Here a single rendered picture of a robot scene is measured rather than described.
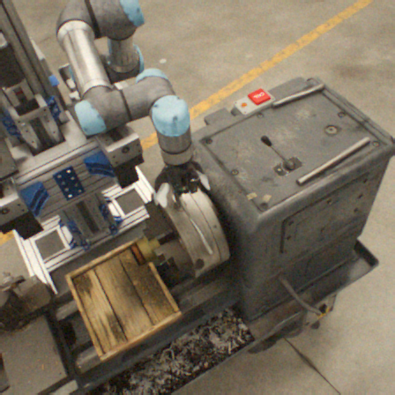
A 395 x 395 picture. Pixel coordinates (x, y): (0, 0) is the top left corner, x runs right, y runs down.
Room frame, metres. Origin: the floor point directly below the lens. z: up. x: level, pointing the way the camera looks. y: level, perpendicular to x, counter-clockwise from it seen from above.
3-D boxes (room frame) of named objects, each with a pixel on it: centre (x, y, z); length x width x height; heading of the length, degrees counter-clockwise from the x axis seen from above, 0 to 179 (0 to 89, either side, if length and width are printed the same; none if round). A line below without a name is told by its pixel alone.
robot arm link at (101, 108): (0.95, 0.22, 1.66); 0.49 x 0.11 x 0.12; 13
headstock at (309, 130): (0.96, -0.31, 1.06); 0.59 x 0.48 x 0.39; 112
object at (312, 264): (0.96, -0.31, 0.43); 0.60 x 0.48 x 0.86; 112
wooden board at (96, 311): (0.68, 0.33, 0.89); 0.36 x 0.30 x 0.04; 22
